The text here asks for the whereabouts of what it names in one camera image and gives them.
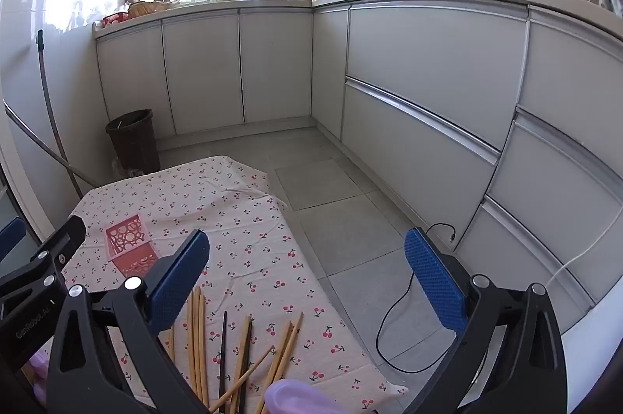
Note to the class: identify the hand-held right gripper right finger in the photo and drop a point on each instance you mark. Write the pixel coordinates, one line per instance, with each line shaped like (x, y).
(435, 282)

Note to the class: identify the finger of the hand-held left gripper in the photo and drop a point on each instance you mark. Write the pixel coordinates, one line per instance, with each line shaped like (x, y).
(68, 236)
(12, 238)

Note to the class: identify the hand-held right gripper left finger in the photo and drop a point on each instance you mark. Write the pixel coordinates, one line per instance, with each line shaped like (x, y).
(177, 282)

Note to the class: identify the pink plastic utensil basket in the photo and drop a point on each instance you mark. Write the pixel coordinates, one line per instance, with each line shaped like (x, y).
(127, 238)

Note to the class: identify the bunch of wooden chopsticks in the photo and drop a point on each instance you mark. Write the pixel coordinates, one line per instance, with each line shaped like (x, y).
(197, 346)

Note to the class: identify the lavender plastic spoon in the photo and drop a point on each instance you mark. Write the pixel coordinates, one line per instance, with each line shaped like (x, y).
(38, 365)
(292, 397)

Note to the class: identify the dark brown chopstick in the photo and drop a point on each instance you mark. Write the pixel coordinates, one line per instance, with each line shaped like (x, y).
(242, 355)
(223, 346)
(248, 346)

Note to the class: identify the cherry print tablecloth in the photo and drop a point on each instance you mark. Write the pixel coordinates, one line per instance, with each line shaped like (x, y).
(253, 238)

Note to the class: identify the metal pole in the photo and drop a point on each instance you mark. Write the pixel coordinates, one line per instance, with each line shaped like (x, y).
(44, 141)

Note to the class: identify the dark wicker waste bin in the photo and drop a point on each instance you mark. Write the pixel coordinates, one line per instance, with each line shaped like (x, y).
(134, 141)

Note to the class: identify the white cabinet with doors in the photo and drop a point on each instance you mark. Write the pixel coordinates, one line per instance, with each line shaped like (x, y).
(204, 63)

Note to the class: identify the red plastic basket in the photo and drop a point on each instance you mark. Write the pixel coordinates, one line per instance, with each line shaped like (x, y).
(116, 19)

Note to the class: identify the white cabinet with drawers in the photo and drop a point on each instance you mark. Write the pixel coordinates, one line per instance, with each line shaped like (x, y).
(428, 49)

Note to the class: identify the woven wicker basket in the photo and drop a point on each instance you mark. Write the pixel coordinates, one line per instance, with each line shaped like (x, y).
(146, 7)

